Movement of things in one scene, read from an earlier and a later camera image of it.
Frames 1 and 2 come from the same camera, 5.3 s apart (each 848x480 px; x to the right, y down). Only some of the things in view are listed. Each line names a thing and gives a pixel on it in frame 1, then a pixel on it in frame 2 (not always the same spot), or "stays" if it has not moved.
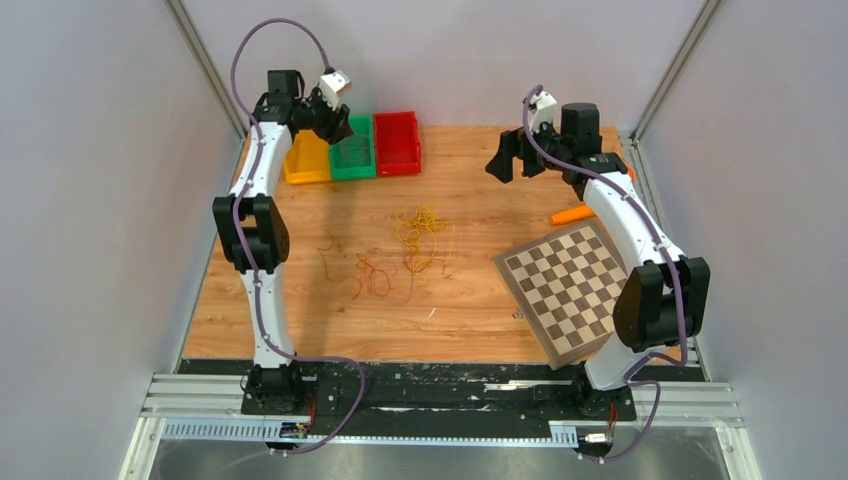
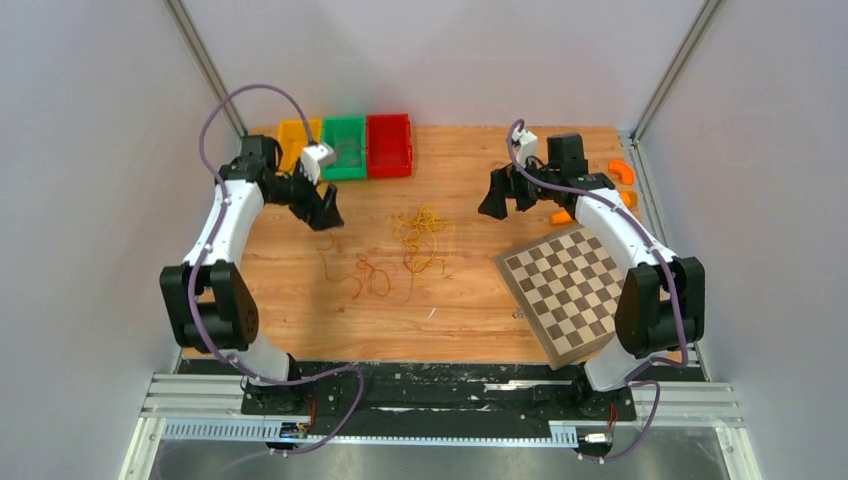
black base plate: (430, 399) stays
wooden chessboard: (569, 284) stays
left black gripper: (336, 126) -> (325, 213)
